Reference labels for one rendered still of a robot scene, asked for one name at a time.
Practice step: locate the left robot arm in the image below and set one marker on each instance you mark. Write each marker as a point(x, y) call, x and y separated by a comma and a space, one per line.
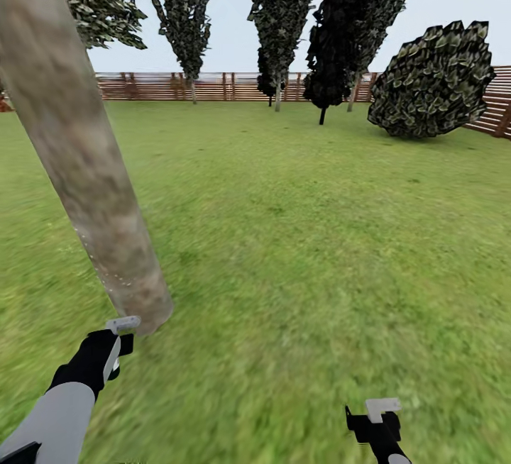
point(54, 431)

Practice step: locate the bush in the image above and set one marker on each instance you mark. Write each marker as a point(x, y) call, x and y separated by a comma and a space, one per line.
point(435, 83)

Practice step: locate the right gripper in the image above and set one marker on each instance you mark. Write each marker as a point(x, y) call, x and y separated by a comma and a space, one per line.
point(368, 432)

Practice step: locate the pesticide atomizer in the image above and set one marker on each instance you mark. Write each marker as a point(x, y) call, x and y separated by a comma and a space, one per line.
point(115, 371)

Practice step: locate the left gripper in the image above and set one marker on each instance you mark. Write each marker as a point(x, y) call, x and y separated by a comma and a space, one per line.
point(126, 344)

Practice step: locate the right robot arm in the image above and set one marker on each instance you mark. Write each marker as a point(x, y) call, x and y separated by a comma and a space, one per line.
point(380, 429)

